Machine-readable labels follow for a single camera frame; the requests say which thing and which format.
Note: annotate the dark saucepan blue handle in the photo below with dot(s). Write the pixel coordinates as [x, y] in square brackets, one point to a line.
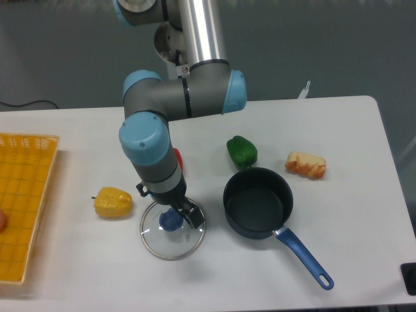
[257, 204]

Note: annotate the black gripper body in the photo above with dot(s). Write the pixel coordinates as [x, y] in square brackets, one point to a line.
[169, 192]

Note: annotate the yellow pepper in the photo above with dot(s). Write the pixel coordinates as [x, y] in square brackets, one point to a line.
[112, 202]

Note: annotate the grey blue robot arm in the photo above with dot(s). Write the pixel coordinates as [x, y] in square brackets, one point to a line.
[209, 87]

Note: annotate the yellow woven basket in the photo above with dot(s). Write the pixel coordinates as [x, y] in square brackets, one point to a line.
[27, 162]

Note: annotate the glass pot lid blue knob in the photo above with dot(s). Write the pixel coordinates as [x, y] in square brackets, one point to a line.
[166, 235]

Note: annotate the black device at table edge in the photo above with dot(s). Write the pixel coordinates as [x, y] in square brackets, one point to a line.
[408, 271]

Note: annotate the toy bread loaf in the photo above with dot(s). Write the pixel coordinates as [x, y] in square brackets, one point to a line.
[305, 164]

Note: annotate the green pepper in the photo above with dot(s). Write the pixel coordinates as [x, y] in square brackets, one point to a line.
[242, 152]

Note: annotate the red pepper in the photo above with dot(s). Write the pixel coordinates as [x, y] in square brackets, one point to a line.
[179, 158]

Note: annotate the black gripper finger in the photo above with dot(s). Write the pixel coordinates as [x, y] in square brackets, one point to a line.
[192, 213]
[181, 215]

